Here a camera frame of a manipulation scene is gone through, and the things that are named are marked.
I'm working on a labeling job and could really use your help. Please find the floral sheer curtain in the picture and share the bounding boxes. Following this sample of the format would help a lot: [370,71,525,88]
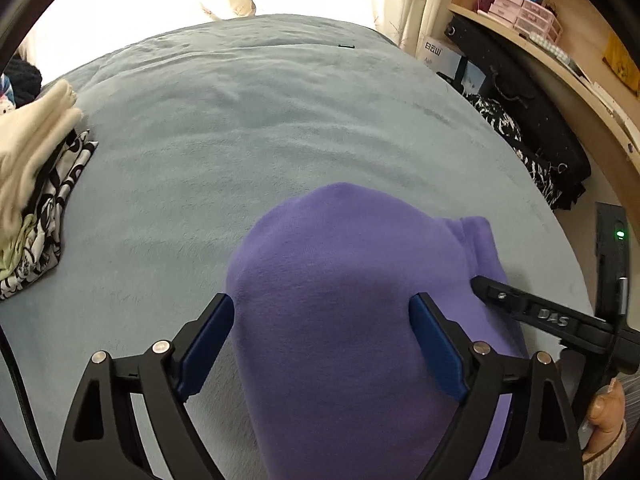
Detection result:
[372,0,468,56]

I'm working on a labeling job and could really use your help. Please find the white cardboard box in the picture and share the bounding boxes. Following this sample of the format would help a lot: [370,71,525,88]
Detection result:
[417,35,468,86]

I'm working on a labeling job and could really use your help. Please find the black-white patterned cloth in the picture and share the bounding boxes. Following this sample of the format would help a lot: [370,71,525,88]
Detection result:
[467,94,556,208]

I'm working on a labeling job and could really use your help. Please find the pink drawer organizer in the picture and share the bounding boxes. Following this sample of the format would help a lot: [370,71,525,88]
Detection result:
[487,0,560,43]

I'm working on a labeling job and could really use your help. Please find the wooden shelf unit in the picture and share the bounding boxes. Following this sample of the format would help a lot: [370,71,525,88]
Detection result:
[447,0,640,153]

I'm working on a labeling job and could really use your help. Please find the purple zip hoodie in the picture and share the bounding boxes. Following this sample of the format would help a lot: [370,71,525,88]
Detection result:
[225,182,531,480]

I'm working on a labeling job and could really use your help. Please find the pale green folded garment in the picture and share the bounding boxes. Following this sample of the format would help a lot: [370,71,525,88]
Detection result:
[0,214,38,283]

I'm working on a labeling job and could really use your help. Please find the person's right forearm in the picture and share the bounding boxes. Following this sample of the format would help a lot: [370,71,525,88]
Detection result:
[580,422,628,480]

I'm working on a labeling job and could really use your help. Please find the yellow cloth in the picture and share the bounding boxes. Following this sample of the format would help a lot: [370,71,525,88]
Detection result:
[602,35,640,93]

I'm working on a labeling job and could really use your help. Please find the pill blister pack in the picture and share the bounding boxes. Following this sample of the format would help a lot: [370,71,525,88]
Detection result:
[530,32,571,63]

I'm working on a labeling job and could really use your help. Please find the black-white patterned folded garment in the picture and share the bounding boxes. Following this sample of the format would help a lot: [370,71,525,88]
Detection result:
[0,130,98,301]

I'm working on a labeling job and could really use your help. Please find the white paper sheets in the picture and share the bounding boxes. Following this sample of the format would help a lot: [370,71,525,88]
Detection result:
[567,57,631,126]

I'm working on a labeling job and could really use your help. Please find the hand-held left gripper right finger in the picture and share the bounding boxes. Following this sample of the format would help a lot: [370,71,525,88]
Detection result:
[408,291,585,480]

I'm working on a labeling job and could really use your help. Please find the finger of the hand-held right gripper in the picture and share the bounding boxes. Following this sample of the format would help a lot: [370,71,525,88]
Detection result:
[471,275,528,323]

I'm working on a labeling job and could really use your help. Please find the black cable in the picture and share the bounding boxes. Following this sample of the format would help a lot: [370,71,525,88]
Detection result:
[0,325,56,480]

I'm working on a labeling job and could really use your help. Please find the cream folded garment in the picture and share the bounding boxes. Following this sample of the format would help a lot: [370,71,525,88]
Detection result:
[0,80,83,256]

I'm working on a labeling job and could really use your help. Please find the long black bag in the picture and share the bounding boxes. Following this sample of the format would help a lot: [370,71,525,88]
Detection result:
[444,14,592,211]

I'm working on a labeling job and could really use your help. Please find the person's right hand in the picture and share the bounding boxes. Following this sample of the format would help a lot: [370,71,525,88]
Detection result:
[587,380,628,461]

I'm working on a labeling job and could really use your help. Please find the grey-blue bed blanket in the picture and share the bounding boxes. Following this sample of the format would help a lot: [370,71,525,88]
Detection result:
[0,14,596,480]

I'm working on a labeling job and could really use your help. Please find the dark knit cloth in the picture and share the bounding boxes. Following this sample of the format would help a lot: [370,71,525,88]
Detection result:
[0,58,43,108]

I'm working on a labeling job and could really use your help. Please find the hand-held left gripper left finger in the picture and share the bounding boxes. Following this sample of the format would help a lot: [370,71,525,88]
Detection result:
[56,291,236,480]

